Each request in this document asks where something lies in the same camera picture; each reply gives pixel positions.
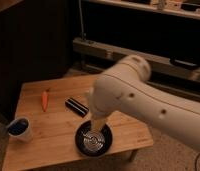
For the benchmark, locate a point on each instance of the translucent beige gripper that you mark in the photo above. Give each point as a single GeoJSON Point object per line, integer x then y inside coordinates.
{"type": "Point", "coordinates": [97, 122]}

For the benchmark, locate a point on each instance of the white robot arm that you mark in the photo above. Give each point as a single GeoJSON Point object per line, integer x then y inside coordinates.
{"type": "Point", "coordinates": [123, 87]}

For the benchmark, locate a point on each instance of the black rectangular block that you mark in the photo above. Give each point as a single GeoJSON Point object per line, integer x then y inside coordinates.
{"type": "Point", "coordinates": [77, 107]}

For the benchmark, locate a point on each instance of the black round bowl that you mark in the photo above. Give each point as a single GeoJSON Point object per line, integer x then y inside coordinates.
{"type": "Point", "coordinates": [93, 144]}

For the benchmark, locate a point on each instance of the low wooden table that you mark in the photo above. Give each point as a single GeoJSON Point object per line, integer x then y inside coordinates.
{"type": "Point", "coordinates": [53, 131]}

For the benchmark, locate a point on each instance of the orange toy carrot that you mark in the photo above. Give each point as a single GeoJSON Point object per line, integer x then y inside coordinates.
{"type": "Point", "coordinates": [45, 99]}

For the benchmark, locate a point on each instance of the white cup blue inside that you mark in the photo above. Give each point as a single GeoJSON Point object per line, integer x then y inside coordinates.
{"type": "Point", "coordinates": [20, 129]}

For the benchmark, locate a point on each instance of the long wooden shelf plank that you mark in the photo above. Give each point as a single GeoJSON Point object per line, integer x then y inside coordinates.
{"type": "Point", "coordinates": [115, 53]}

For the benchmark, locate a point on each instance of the grey vertical metal pole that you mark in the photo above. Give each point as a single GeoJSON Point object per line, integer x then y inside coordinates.
{"type": "Point", "coordinates": [83, 34]}

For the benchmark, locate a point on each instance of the black handle on shelf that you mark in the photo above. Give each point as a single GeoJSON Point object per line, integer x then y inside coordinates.
{"type": "Point", "coordinates": [182, 64]}

